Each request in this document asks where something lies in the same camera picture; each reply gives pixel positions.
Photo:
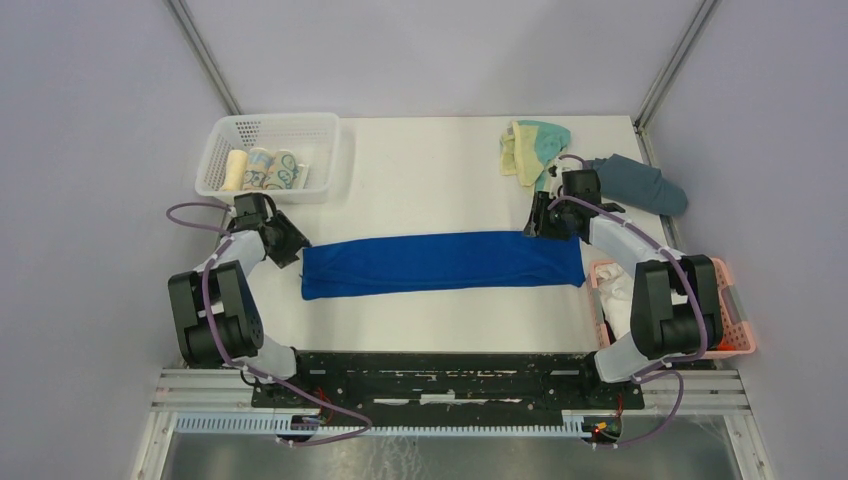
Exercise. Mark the pink plastic basket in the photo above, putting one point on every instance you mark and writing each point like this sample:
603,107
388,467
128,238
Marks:
736,328

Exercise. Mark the patterned rolled towel right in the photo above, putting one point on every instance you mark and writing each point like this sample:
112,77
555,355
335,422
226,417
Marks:
286,172

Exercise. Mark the grey blue towel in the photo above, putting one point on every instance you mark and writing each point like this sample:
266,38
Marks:
639,185

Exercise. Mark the patterned rolled towel left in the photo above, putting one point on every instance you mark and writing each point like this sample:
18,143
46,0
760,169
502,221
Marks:
259,163

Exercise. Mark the aluminium frame rails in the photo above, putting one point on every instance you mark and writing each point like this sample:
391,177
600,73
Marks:
709,393

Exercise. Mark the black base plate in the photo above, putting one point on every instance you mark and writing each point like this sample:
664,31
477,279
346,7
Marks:
347,389

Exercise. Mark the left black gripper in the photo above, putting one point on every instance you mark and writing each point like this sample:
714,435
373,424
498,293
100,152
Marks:
295,240

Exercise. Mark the patterned rolled towel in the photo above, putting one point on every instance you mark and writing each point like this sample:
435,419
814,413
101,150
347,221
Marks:
286,172
259,163

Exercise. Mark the green yellow towel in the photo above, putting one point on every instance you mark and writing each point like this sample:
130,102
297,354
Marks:
527,147

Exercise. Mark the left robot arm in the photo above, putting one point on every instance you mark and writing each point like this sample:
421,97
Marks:
216,318

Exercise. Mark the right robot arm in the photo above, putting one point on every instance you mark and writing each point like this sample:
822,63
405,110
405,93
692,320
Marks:
675,313

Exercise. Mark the white plastic basket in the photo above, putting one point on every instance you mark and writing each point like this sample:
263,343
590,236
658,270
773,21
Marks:
315,138

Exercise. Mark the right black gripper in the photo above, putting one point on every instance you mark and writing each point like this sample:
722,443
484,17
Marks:
538,223

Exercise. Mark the white cloth in pink basket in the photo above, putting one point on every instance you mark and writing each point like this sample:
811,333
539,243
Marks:
615,288

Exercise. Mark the orange item in basket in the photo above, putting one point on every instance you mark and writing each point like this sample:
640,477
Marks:
724,346

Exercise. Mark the cream rolled towel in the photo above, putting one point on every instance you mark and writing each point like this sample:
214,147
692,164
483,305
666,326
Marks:
235,168

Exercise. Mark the white cable duct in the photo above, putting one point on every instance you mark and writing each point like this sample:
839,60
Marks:
293,426

